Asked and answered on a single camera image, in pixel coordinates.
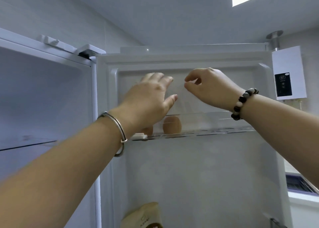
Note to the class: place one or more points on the silver vent pipe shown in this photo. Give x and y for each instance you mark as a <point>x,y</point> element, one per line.
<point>275,40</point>

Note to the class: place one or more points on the white wall water heater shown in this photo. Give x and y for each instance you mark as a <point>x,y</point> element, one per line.
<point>289,63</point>

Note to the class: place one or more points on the person's right hand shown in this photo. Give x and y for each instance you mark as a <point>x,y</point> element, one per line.
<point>216,88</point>

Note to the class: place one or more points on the person's right forearm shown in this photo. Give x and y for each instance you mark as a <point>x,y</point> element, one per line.
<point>286,130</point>

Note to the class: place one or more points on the white refrigerator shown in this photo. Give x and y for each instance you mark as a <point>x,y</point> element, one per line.
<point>199,173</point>

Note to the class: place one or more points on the person's left hand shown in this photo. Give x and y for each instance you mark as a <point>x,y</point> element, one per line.
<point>147,103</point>

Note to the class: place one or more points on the brown egg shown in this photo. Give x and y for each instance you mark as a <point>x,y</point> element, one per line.
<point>148,131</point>
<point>172,125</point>

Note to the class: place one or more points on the brown eggs in door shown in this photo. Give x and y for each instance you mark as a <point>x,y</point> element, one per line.
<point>211,131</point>

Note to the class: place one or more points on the person's left forearm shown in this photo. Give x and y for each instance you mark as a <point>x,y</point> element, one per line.
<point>62,175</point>

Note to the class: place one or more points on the coconut snack pouch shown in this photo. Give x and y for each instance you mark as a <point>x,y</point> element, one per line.
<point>144,217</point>

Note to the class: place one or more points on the silver bangle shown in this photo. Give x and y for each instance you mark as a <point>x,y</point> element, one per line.
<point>123,140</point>

